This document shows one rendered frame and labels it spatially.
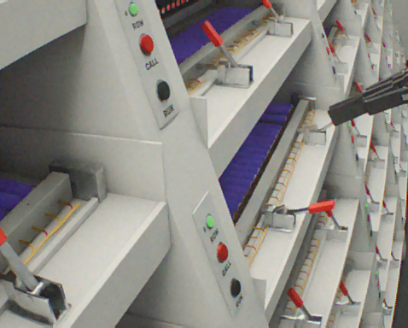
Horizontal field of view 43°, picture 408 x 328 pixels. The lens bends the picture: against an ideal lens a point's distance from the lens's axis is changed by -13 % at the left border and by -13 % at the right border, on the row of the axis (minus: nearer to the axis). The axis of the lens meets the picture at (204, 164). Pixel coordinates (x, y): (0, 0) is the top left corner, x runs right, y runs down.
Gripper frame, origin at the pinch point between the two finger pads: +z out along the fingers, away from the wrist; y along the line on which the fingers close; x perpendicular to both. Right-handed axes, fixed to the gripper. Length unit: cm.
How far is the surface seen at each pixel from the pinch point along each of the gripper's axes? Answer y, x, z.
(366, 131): 52, -23, 12
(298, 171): -11.1, -2.7, 9.4
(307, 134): -0.8, -1.0, 8.9
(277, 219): -27.6, -1.7, 8.1
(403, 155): 156, -79, 25
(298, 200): -19.7, -3.6, 7.9
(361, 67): 86, -14, 12
